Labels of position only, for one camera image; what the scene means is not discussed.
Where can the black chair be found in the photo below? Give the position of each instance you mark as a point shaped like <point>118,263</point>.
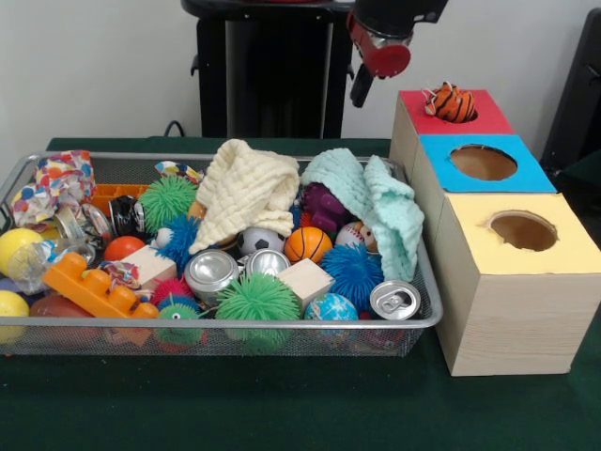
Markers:
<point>577,103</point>

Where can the mint green muslin cloth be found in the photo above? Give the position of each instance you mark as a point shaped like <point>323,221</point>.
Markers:
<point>380,202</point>

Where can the clear mesh bin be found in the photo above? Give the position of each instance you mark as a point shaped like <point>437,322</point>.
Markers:
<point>310,340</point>

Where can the orange plastic toy piece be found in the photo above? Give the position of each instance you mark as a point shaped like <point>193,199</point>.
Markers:
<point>94,285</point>

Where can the silver can with pull tab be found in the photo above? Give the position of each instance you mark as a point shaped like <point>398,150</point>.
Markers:
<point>394,299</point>

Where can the dark green table cloth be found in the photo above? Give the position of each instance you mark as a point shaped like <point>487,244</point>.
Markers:
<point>282,404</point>

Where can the small orange basketball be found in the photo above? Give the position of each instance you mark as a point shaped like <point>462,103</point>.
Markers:
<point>308,244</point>

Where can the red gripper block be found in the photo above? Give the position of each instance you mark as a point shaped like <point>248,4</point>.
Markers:
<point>387,59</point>

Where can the large green spiky ball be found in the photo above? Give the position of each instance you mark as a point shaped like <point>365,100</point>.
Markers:
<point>258,301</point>

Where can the cream yellow muslin cloth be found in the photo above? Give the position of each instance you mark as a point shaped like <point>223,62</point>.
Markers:
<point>244,193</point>

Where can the wooden box with three holes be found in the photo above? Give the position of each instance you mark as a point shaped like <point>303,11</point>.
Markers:
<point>507,310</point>

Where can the small green spiky ball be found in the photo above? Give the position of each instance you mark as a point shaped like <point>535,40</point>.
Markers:
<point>167,202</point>

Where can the orange tiger plush toy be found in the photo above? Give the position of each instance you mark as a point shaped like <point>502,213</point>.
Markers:
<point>451,103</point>

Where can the blue spiky ball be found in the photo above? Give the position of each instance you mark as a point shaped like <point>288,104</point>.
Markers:
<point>352,274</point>

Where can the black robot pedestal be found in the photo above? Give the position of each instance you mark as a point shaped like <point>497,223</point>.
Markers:
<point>263,75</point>

